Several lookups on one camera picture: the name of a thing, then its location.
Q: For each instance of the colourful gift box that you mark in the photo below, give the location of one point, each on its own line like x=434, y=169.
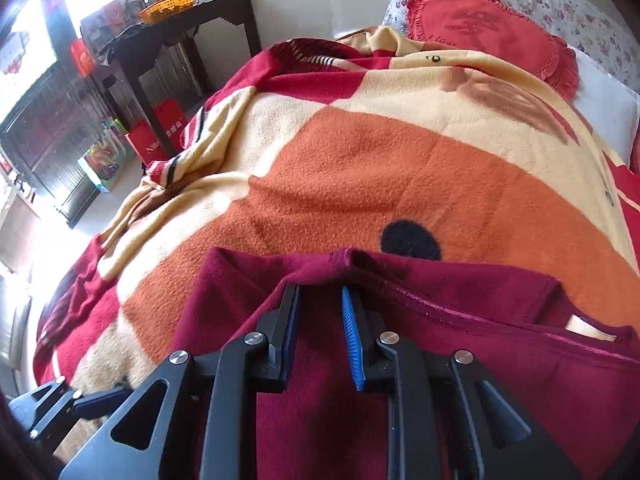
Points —
x=102, y=160

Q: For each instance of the floral print pillow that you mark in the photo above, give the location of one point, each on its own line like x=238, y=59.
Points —
x=575, y=10

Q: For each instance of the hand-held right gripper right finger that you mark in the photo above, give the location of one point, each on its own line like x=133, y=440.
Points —
x=354, y=340

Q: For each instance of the maroon fleece garment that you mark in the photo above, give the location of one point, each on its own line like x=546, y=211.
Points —
x=450, y=360

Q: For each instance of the orange cream red printed blanket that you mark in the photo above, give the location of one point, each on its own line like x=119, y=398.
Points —
x=375, y=170

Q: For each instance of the yellow plastic basket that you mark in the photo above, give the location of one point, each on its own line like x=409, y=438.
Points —
x=167, y=7

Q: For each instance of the red paper bag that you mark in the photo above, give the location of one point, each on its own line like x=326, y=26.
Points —
x=172, y=120
x=145, y=145

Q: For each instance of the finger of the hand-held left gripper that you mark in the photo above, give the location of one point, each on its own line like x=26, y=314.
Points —
x=100, y=402

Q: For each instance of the dark wooden cabinet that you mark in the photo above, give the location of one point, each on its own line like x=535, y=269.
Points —
x=50, y=125

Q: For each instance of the white furniture piece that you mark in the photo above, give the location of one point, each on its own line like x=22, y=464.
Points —
x=17, y=240

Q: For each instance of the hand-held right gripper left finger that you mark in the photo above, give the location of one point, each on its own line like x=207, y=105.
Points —
x=290, y=340

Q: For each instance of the red heart-shaped cushion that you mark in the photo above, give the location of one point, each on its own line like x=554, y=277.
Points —
x=480, y=25

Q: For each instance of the dark wooden table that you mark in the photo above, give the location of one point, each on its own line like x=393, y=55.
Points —
x=215, y=10

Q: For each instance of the white pillow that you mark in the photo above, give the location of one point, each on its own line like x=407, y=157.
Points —
x=610, y=105

